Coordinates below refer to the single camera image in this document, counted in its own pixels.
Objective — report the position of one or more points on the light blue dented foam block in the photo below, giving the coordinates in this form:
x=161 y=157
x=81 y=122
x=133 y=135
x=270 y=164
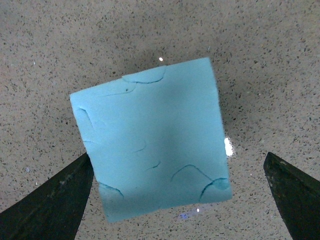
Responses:
x=155 y=139

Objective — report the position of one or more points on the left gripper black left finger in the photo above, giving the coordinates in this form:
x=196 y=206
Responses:
x=55 y=209

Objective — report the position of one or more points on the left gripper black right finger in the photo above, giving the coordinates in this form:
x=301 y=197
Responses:
x=297 y=197

